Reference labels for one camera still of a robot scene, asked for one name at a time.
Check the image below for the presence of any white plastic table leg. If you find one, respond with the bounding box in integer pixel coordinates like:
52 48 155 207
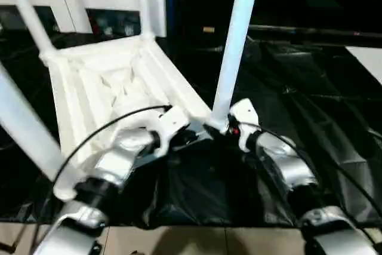
0 64 70 188
136 0 158 41
0 0 58 60
211 0 262 131

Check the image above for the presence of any white plastic table top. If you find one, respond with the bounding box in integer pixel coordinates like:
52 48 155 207
39 34 217 202

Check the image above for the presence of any black plastic mat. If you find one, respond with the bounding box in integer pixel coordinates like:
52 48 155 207
0 25 382 229

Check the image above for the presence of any white flat board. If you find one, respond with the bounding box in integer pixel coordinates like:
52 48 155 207
346 46 382 87

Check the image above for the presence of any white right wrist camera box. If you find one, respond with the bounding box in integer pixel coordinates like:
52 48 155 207
229 98 261 152

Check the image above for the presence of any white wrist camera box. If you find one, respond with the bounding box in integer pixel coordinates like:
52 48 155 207
155 105 192 155
229 98 261 152

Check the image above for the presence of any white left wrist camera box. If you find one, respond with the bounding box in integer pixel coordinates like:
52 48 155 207
155 105 192 155

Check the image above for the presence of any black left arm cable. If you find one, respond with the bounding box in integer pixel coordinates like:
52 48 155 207
33 105 174 250

